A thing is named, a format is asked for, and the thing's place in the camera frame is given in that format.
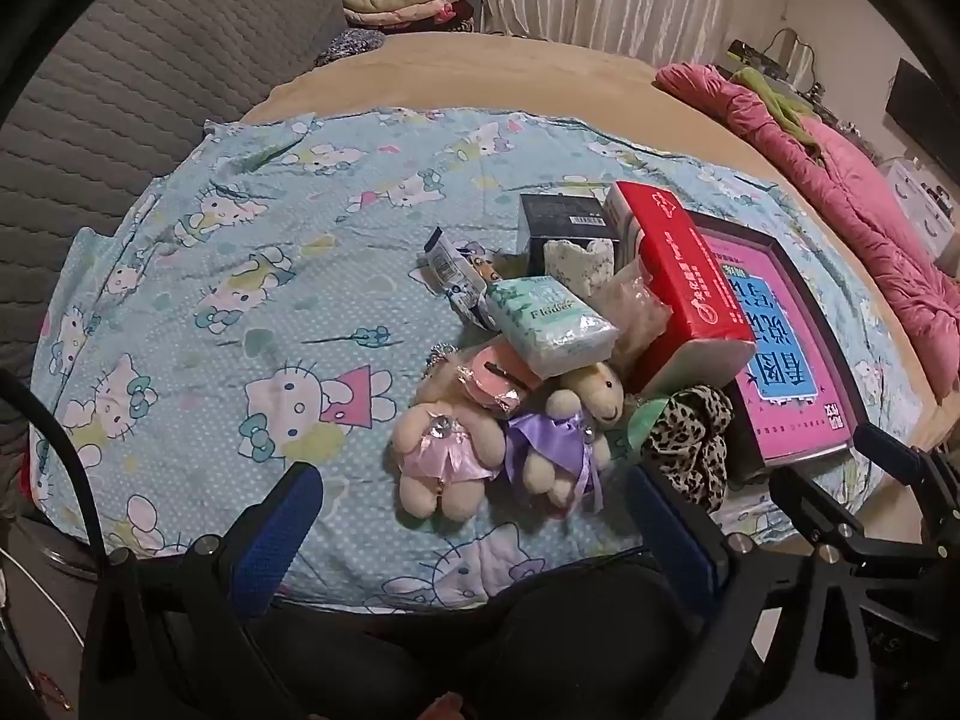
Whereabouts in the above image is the bed with beige sheet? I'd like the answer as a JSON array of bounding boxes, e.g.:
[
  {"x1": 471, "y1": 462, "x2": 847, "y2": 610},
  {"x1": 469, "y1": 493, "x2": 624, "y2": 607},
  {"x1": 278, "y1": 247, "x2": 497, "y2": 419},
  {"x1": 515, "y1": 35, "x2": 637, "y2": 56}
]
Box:
[{"x1": 240, "y1": 30, "x2": 960, "y2": 552}]

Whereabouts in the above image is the grey quilted headboard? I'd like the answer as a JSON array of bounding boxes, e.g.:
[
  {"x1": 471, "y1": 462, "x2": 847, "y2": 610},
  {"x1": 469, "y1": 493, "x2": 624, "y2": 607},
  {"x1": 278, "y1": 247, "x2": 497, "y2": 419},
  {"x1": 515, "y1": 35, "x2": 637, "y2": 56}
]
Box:
[{"x1": 0, "y1": 0, "x2": 350, "y2": 526}]

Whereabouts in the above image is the mint green towel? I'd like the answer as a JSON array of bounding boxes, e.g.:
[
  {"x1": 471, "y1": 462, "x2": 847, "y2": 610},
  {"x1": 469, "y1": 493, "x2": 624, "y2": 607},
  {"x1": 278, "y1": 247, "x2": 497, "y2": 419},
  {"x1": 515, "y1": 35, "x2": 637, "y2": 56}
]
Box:
[{"x1": 624, "y1": 394, "x2": 676, "y2": 462}]

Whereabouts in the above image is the green cloth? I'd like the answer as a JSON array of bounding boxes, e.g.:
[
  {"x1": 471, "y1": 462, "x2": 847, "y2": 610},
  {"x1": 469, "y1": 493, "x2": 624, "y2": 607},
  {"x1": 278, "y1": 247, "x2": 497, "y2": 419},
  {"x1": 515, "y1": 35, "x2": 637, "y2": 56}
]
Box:
[{"x1": 731, "y1": 66, "x2": 818, "y2": 147}]

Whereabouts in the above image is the black cable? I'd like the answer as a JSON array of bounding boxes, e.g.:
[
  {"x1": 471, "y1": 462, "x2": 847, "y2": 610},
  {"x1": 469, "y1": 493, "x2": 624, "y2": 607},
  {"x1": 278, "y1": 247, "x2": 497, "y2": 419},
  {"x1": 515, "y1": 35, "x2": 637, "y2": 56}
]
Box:
[{"x1": 0, "y1": 370, "x2": 113, "y2": 563}]

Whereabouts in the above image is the white blue packet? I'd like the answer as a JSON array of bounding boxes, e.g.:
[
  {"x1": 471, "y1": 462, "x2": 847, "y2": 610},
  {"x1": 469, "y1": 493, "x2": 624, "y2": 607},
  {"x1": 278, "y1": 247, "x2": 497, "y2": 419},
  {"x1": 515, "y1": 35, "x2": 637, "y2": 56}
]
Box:
[{"x1": 420, "y1": 227, "x2": 505, "y2": 332}]

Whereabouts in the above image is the purple dress teddy bear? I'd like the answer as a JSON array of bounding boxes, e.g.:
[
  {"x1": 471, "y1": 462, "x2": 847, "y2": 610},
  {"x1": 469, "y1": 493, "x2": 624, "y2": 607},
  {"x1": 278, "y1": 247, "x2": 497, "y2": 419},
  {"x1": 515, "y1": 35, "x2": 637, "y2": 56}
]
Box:
[{"x1": 504, "y1": 361, "x2": 627, "y2": 515}]

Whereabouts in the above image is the white floral cloth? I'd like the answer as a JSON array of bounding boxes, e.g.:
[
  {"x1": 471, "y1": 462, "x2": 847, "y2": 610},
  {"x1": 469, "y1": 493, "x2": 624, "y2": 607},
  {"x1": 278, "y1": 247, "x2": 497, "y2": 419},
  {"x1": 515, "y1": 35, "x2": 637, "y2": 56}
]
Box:
[{"x1": 541, "y1": 236, "x2": 620, "y2": 308}]

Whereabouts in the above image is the black box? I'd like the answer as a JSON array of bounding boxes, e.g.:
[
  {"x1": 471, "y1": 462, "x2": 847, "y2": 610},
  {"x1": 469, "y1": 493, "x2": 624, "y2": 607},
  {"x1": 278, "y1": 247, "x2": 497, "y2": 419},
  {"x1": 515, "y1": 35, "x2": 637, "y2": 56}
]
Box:
[{"x1": 517, "y1": 193, "x2": 623, "y2": 278}]

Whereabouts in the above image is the dark floral cloth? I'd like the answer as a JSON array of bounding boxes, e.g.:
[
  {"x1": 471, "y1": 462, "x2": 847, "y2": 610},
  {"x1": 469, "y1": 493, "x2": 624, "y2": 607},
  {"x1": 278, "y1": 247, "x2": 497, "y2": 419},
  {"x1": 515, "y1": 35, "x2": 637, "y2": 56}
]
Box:
[{"x1": 315, "y1": 28, "x2": 387, "y2": 66}]

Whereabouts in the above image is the white dresser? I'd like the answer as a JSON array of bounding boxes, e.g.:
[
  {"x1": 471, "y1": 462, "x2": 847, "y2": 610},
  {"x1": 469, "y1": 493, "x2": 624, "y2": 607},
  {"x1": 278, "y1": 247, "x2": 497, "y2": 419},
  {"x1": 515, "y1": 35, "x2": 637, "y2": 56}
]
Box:
[{"x1": 885, "y1": 157, "x2": 960, "y2": 278}]

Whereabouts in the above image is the dark-edged pink box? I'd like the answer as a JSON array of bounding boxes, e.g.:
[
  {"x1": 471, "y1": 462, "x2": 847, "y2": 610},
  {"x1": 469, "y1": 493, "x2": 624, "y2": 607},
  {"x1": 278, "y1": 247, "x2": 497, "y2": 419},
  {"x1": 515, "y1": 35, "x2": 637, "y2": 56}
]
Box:
[{"x1": 690, "y1": 210, "x2": 875, "y2": 485}]

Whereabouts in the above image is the black television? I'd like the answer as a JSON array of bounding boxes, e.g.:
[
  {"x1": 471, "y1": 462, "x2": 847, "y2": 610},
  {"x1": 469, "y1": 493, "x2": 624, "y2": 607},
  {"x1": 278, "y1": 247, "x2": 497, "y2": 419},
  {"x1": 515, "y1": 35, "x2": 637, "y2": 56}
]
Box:
[{"x1": 885, "y1": 58, "x2": 960, "y2": 158}]

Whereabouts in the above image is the cluttered white table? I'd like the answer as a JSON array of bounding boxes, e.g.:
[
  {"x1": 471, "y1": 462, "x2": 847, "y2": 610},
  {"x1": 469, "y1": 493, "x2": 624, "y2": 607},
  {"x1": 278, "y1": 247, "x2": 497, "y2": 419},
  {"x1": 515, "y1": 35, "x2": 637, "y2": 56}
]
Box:
[{"x1": 724, "y1": 28, "x2": 833, "y2": 121}]

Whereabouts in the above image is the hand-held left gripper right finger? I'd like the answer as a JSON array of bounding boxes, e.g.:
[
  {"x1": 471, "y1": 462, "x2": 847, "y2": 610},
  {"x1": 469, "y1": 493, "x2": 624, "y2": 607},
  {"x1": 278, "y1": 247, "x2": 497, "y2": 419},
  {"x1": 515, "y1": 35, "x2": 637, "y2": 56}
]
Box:
[{"x1": 622, "y1": 463, "x2": 878, "y2": 720}]

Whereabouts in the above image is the leopard print scrunchie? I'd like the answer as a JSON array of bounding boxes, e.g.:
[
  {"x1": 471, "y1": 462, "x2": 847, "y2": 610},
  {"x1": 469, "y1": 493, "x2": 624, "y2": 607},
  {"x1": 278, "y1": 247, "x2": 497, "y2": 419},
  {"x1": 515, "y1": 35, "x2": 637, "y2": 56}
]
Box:
[{"x1": 645, "y1": 384, "x2": 736, "y2": 515}]

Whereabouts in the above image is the clear plastic bagged cloth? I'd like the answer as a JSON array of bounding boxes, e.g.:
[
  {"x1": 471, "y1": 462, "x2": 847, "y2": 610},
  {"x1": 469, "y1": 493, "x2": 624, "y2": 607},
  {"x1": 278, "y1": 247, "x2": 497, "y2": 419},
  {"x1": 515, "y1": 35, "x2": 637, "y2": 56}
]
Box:
[{"x1": 600, "y1": 255, "x2": 672, "y2": 383}]

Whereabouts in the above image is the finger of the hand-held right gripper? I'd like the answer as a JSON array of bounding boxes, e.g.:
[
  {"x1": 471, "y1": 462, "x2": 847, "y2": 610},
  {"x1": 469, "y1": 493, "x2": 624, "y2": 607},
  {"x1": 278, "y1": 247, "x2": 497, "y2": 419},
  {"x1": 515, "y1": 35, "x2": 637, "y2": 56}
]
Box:
[
  {"x1": 853, "y1": 422, "x2": 952, "y2": 501},
  {"x1": 769, "y1": 467, "x2": 871, "y2": 545}
]

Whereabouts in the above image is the red tissue pack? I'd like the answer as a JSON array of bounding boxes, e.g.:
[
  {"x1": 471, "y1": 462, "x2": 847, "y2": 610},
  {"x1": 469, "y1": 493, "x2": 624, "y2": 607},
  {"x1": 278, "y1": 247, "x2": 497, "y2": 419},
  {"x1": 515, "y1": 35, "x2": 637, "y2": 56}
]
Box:
[{"x1": 604, "y1": 181, "x2": 758, "y2": 395}]

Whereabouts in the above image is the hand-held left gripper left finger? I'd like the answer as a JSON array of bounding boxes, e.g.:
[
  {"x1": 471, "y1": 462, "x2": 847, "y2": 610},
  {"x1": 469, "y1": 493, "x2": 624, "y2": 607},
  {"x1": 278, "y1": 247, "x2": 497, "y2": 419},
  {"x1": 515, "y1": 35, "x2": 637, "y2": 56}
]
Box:
[{"x1": 79, "y1": 461, "x2": 331, "y2": 720}]

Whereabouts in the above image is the pink dress teddy bear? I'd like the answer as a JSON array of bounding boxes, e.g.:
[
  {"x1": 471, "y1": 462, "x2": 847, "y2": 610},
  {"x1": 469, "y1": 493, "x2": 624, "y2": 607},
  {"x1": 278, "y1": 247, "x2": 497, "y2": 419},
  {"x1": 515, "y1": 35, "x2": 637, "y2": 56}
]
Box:
[{"x1": 386, "y1": 345, "x2": 509, "y2": 520}]

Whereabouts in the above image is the light blue cat print blanket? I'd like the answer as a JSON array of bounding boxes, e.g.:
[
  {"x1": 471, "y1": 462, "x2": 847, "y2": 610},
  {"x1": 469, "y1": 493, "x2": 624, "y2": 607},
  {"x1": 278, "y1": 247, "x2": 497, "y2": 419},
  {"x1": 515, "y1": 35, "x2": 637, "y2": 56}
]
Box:
[{"x1": 30, "y1": 109, "x2": 923, "y2": 612}]

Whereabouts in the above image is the pink wrapped towel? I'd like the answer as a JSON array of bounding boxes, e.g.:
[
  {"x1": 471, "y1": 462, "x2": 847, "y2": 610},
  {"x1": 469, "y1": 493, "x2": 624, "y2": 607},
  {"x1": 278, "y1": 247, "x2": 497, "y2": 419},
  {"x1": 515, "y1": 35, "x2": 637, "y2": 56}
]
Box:
[{"x1": 456, "y1": 336, "x2": 542, "y2": 415}]

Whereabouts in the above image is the pink quilt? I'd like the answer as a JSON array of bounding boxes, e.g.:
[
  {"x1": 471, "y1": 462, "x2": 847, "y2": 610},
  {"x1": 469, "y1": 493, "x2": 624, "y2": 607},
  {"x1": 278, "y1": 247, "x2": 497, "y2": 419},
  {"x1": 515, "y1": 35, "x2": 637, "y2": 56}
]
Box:
[{"x1": 654, "y1": 64, "x2": 960, "y2": 398}]

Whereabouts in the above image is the mint green tissue pack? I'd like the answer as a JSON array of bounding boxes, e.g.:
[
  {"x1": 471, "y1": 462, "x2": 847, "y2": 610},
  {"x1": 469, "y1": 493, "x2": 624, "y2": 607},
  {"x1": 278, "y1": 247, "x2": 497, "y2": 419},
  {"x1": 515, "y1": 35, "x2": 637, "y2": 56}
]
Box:
[{"x1": 486, "y1": 276, "x2": 622, "y2": 380}]

